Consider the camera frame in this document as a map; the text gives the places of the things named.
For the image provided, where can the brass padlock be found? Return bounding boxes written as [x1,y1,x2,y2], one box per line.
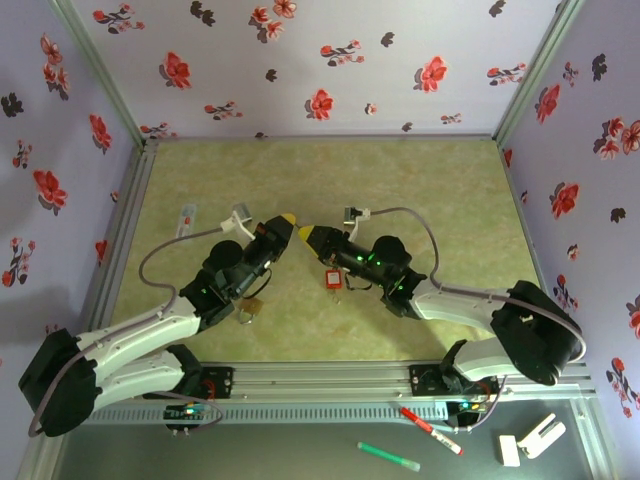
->
[236,297,266,327]

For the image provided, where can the green marker pen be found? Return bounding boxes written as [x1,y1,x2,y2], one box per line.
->
[356,440,422,473]

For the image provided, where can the aluminium right frame rail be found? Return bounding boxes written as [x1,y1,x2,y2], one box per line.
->
[498,142,551,284]

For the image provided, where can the aluminium right corner post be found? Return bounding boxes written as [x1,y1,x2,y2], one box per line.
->
[493,0,586,147]

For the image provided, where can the white rectangular block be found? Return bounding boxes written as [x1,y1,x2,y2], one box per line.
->
[497,434,522,468]

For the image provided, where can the aluminium corner post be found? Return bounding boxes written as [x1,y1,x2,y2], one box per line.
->
[493,0,586,147]
[49,0,149,147]

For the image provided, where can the red marker pen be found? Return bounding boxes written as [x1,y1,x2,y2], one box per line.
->
[399,406,465,457]

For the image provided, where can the aluminium left frame rail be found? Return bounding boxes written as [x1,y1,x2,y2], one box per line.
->
[85,138,160,334]

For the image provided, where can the aluminium left corner post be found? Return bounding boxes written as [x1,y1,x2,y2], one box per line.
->
[49,0,149,147]

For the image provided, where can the aluminium front frame rail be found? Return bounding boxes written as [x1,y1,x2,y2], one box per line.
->
[227,360,597,400]

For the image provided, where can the aluminium frame rail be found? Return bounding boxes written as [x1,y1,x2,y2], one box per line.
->
[498,142,551,284]
[227,360,597,400]
[85,138,160,334]

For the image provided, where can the slotted grey cable duct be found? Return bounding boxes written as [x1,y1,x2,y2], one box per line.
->
[88,398,451,425]

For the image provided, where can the key with red tag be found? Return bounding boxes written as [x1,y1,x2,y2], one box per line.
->
[323,268,347,306]

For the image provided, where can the white printed bracket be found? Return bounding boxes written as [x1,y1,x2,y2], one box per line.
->
[518,412,568,459]

